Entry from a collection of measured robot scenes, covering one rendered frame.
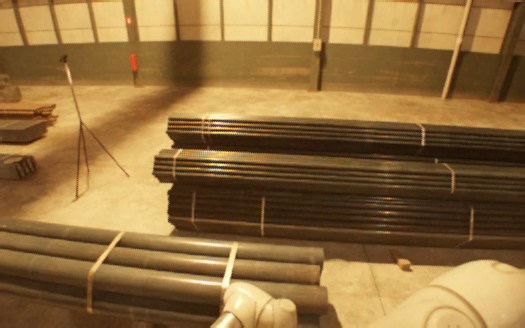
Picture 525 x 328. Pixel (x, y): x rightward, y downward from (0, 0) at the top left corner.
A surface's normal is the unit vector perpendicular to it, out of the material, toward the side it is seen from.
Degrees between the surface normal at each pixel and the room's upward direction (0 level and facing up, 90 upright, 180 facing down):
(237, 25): 90
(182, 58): 90
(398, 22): 90
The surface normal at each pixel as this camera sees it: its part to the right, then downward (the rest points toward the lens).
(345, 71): -0.09, 0.46
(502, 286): 0.11, -0.81
